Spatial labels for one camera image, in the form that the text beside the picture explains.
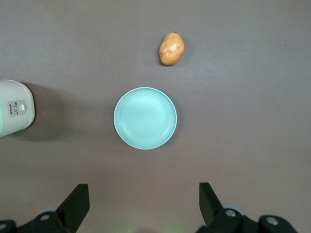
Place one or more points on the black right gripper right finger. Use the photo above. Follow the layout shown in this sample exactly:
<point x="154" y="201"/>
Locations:
<point x="211" y="208"/>

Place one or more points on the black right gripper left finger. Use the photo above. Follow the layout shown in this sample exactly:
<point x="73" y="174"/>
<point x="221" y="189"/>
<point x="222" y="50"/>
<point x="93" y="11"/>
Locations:
<point x="73" y="208"/>

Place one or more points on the white rice cooker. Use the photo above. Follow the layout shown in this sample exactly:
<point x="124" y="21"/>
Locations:
<point x="14" y="121"/>

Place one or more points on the light green round plate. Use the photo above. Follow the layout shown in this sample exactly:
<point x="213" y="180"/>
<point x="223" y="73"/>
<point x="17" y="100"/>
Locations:
<point x="145" y="119"/>

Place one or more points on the brown potato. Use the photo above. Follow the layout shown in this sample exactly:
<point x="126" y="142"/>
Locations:
<point x="171" y="49"/>

